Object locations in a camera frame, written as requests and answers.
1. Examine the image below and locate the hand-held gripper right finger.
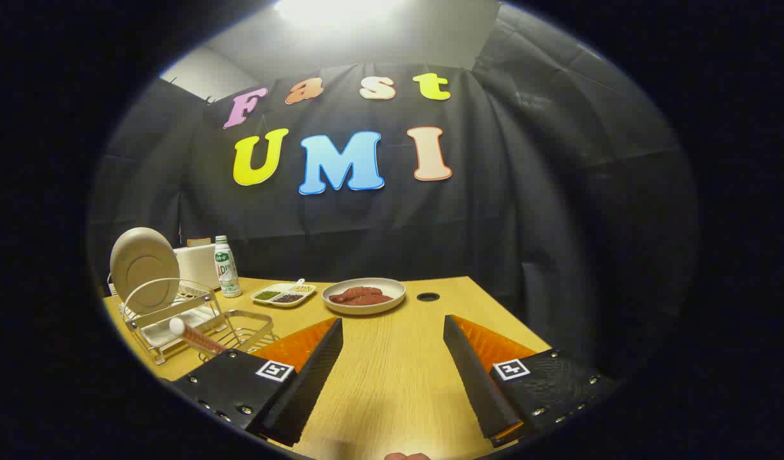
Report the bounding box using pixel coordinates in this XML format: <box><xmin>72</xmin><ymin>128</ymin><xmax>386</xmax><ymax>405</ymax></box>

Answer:
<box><xmin>443</xmin><ymin>314</ymin><xmax>617</xmax><ymax>448</ymax></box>

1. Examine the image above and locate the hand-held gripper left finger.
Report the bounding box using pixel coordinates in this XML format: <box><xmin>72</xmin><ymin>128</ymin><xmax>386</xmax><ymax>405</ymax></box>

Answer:
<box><xmin>173</xmin><ymin>317</ymin><xmax>344</xmax><ymax>447</ymax></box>

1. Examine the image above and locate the small metal wire basket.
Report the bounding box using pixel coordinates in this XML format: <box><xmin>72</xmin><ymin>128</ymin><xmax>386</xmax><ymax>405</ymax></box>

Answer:
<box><xmin>197</xmin><ymin>310</ymin><xmax>281</xmax><ymax>365</ymax></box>

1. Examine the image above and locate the spoon with red patterned handle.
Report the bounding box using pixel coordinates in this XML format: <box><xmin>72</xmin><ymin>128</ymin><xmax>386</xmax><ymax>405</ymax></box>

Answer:
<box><xmin>169</xmin><ymin>318</ymin><xmax>226</xmax><ymax>355</ymax></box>

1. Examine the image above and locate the metal wire dish rack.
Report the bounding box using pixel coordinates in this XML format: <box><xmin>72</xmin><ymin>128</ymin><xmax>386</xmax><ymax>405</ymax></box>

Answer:
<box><xmin>107</xmin><ymin>275</ymin><xmax>229</xmax><ymax>366</ymax></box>

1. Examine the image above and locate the beige round plate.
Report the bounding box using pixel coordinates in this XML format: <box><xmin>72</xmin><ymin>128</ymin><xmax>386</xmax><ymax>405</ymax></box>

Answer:
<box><xmin>109</xmin><ymin>227</ymin><xmax>180</xmax><ymax>315</ymax></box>

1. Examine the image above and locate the beige dish with meat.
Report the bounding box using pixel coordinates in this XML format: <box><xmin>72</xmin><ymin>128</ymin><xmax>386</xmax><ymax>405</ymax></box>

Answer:
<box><xmin>321</xmin><ymin>278</ymin><xmax>407</xmax><ymax>316</ymax></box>

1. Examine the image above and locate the white divided snack tray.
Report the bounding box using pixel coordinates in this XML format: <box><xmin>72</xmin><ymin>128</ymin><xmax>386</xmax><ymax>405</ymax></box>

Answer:
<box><xmin>250</xmin><ymin>279</ymin><xmax>317</xmax><ymax>309</ymax></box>

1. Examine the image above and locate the white bottle with green label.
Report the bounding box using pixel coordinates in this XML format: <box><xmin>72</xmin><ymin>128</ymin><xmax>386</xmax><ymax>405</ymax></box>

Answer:
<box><xmin>213</xmin><ymin>235</ymin><xmax>242</xmax><ymax>298</ymax></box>

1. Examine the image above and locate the white drip tray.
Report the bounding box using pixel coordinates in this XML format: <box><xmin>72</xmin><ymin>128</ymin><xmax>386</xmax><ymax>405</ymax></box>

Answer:
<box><xmin>139</xmin><ymin>305</ymin><xmax>223</xmax><ymax>349</ymax></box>

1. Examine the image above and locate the white toaster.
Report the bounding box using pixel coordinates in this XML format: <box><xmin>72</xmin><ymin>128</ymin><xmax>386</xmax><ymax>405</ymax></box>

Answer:
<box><xmin>174</xmin><ymin>243</ymin><xmax>223</xmax><ymax>291</ymax></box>

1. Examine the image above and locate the black backdrop cloth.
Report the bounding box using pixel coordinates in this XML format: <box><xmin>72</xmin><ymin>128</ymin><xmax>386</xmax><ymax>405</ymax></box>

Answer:
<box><xmin>88</xmin><ymin>3</ymin><xmax>699</xmax><ymax>384</ymax></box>

